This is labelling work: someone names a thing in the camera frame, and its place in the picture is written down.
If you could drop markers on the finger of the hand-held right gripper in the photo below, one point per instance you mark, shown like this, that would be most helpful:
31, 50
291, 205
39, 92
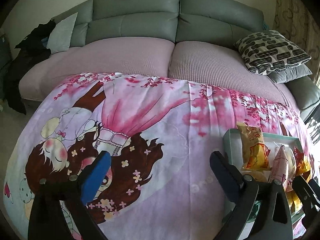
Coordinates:
315, 187
303, 192

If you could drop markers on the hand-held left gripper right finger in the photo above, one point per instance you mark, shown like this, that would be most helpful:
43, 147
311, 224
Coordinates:
223, 177

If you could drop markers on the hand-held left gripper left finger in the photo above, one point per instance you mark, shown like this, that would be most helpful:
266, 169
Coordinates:
96, 180

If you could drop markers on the golden yellow snack packet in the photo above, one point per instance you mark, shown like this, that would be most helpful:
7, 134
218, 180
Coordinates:
302, 163

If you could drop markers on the clear packet with white bun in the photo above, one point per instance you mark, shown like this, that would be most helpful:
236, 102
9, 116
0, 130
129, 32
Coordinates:
292, 158

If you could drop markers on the white box with teal rim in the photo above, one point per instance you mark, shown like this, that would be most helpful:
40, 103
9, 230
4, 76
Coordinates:
231, 142

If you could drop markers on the pink purple snack packet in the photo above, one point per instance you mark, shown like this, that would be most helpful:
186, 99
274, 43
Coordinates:
280, 165

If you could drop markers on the yellow orange cake roll packet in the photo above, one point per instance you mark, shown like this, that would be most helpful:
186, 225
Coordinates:
255, 150

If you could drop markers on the cartoon printed blanket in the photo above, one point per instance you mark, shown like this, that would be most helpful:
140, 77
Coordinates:
175, 142

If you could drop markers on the dark printed object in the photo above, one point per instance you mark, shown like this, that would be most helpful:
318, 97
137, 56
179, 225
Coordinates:
313, 127

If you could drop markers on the grey pillow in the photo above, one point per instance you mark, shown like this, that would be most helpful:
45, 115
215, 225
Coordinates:
292, 75

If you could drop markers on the black white patterned pillow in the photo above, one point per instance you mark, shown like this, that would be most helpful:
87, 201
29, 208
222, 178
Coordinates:
272, 50

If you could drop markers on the black clothing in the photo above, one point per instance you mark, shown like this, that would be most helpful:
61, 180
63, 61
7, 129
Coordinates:
27, 57

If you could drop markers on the light grey cushion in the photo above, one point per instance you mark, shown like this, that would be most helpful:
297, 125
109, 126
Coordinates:
61, 35

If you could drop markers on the grey sofa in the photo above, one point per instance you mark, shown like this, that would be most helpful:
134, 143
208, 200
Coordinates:
140, 17

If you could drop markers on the patterned beige curtain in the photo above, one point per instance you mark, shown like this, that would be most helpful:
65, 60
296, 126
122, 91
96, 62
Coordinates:
295, 12

